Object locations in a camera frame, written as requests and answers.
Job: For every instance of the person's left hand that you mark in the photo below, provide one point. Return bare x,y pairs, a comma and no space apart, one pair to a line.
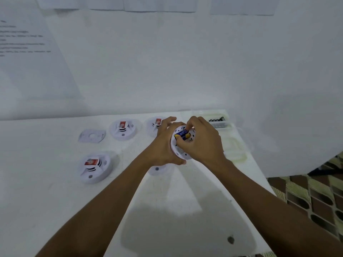
158,152

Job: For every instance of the person's right hand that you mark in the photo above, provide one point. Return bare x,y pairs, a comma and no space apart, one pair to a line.
206,147

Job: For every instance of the white smoke detector red label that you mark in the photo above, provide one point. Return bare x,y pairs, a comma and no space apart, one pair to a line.
95,168
158,170
179,153
153,128
123,130

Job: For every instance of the blue yellow cylindrical battery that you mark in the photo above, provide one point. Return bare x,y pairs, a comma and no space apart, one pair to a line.
182,134

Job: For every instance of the white detector mounting plate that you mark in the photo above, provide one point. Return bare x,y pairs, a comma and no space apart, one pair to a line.
92,136

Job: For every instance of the person's left forearm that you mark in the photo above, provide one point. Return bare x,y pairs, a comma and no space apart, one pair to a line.
101,211

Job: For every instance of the person's right forearm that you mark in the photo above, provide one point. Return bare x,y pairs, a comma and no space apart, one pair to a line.
273,208

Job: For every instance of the green brown patterned floor mat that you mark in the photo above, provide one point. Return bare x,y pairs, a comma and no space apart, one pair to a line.
308,198

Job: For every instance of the black bar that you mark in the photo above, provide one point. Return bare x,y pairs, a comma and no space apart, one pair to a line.
325,172

